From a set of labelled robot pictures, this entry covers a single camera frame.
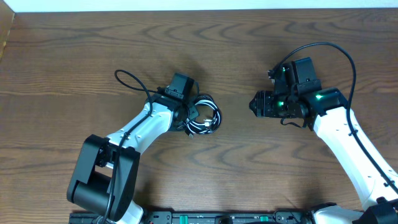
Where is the cardboard box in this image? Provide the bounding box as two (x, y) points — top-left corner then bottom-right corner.
(0, 0), (15, 58)

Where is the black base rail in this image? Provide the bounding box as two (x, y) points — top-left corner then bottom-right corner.
(68, 210), (315, 224)

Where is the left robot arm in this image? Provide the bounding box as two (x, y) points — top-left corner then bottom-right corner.
(67, 73), (198, 223)

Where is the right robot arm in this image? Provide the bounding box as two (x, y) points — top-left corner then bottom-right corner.
(249, 57), (397, 223)

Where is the white usb cable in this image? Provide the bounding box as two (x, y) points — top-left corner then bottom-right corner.
(186, 98), (221, 133)

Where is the black usb cable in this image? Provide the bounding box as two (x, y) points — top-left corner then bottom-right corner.
(183, 93), (222, 139)

